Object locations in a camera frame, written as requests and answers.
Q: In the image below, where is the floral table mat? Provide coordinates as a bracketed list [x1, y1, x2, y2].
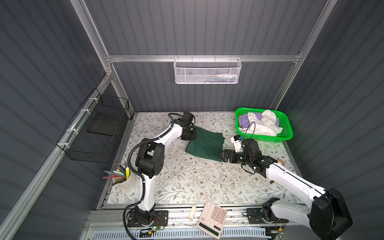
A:
[104, 112, 303, 207]

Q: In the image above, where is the white pen cup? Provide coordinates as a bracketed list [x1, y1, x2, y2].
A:
[103, 161, 138, 190]

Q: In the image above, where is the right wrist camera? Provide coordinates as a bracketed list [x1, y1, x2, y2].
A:
[231, 135, 244, 153]

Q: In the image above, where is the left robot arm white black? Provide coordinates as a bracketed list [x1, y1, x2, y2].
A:
[128, 112, 197, 222]

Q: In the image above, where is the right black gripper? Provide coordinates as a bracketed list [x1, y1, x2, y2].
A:
[217, 148, 252, 166]

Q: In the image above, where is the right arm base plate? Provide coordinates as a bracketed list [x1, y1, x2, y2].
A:
[242, 208, 289, 224]

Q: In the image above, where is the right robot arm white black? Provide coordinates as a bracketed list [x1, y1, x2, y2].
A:
[219, 139, 353, 240]

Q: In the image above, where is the white wire wall basket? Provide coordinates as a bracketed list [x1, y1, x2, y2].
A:
[173, 58, 242, 85]

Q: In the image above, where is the small white eraser block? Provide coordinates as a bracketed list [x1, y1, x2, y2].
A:
[188, 206, 197, 221]

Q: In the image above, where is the black wire wall basket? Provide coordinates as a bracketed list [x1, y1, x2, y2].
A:
[57, 91, 131, 164]

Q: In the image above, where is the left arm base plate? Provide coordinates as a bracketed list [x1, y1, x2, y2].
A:
[126, 210, 169, 228]

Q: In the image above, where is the dark green t shirt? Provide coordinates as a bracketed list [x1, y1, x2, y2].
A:
[185, 127, 225, 162]

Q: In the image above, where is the white t shirt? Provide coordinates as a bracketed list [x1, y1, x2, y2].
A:
[238, 110, 284, 137]

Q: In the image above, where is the pink white calculator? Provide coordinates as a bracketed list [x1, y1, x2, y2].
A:
[197, 202, 228, 240]

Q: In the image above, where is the green plastic laundry basket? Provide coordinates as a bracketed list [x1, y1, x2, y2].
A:
[235, 108, 294, 143]

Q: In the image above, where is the black corrugated cable hose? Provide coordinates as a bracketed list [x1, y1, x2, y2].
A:
[122, 112, 184, 240]

